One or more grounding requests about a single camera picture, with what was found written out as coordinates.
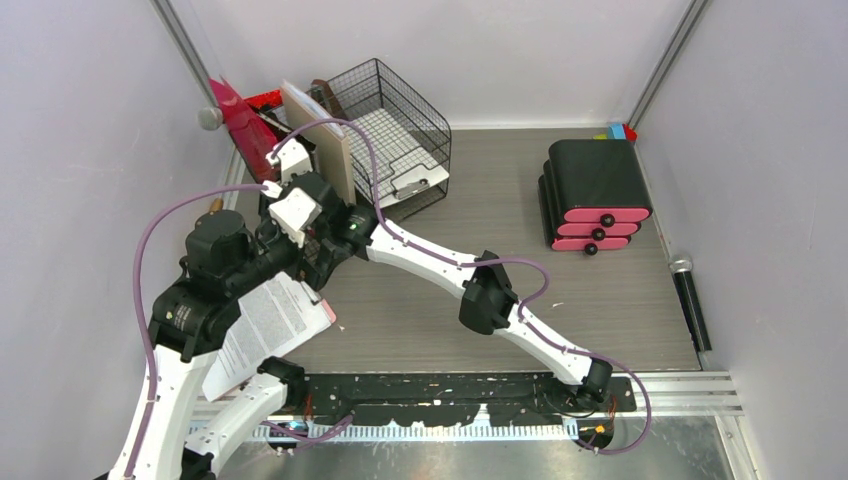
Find pink clipboard with paper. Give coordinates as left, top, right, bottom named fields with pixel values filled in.
left=202, top=273, right=336, bottom=401

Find beige folder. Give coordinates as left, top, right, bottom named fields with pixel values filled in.
left=280, top=81, right=356, bottom=204

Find red notebook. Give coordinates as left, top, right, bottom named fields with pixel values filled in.
left=208, top=78, right=279, bottom=183

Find black pink drawer cabinet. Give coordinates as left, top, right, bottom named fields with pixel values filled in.
left=537, top=139, right=653, bottom=256

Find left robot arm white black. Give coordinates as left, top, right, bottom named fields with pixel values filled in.
left=103, top=210, right=309, bottom=479

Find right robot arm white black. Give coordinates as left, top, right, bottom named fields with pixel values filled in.
left=270, top=172, right=613, bottom=411

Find white grid clipboard in tray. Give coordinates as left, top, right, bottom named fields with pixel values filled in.
left=345, top=108, right=449, bottom=207

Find wooden stick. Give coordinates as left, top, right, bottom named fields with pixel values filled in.
left=208, top=197, right=224, bottom=213

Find red glitter microphone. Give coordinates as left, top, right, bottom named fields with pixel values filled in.
left=196, top=90, right=283, bottom=131

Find brown object behind organizer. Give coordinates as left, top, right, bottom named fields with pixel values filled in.
left=309, top=79, right=348, bottom=120

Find colourful toy blocks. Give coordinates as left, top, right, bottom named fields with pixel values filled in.
left=593, top=123, right=638, bottom=143

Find black microphone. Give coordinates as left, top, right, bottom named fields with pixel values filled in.
left=669, top=256, right=712, bottom=352

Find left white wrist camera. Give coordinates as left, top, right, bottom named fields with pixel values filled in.
left=268, top=187, right=323, bottom=248

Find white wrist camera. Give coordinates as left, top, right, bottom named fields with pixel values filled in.
left=268, top=187, right=323, bottom=248
left=266, top=139, right=313, bottom=186

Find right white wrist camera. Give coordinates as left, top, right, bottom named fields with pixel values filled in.
left=266, top=139, right=313, bottom=186

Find black wire mesh organizer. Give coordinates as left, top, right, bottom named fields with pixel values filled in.
left=264, top=58, right=453, bottom=223

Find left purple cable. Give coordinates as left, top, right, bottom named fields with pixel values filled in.
left=122, top=183, right=283, bottom=480

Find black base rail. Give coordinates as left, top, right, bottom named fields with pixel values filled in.
left=280, top=372, right=637, bottom=427

